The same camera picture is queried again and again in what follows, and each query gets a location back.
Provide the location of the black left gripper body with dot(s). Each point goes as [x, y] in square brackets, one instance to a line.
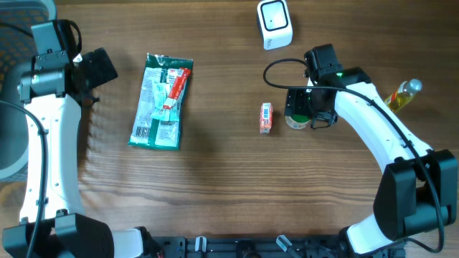
[100, 72]

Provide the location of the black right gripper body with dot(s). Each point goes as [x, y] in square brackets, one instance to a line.
[304, 104]

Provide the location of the green lid jar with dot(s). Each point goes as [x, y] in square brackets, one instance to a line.
[297, 122]

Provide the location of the orange Kleenex tissue pack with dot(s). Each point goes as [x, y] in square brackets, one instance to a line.
[266, 117]

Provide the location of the yellow oil bottle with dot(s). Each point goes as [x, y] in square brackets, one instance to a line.
[403, 95]

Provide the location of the red toothpaste tube pack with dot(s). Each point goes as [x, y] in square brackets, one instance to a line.
[177, 88]

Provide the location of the green 3M gloves package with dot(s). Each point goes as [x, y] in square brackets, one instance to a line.
[155, 127]

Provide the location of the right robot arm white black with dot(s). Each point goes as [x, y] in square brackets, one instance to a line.
[417, 195]

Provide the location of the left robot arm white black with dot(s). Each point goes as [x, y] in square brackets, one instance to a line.
[52, 220]

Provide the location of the white barcode scanner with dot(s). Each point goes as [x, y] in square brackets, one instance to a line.
[273, 20]

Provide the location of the grey plastic mesh basket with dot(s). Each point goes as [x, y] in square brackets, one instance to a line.
[17, 50]

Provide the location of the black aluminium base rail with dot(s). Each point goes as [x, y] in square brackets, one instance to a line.
[180, 247]

